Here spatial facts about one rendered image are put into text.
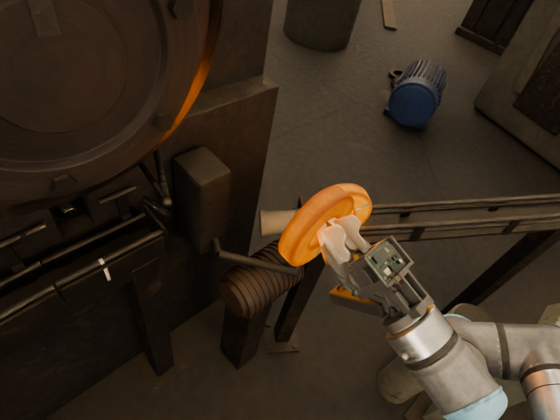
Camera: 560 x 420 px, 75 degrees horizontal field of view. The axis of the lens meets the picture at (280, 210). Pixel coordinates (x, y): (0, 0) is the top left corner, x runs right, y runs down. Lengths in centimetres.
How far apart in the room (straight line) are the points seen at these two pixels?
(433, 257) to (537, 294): 49
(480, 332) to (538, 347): 8
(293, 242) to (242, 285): 34
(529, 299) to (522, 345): 132
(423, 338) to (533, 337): 21
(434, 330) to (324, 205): 23
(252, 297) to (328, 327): 65
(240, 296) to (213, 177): 31
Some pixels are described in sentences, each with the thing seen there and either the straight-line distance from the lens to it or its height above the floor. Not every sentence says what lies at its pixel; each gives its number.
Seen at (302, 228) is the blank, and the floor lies 87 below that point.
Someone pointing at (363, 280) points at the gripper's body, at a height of 84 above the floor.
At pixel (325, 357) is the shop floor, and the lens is 143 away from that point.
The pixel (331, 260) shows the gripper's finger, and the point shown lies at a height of 83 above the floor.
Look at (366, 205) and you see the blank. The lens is 82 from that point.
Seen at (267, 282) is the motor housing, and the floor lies 52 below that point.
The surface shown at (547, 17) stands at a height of 70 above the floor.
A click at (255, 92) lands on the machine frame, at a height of 87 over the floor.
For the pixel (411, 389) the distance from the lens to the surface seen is 132.
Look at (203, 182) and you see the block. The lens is 70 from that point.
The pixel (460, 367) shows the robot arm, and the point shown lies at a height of 82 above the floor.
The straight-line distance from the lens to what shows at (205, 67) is 56.
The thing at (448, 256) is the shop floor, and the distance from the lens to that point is 192.
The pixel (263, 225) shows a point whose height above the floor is 69.
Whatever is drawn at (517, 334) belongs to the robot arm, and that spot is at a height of 79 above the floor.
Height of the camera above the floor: 129
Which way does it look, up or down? 48 degrees down
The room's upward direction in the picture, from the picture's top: 14 degrees clockwise
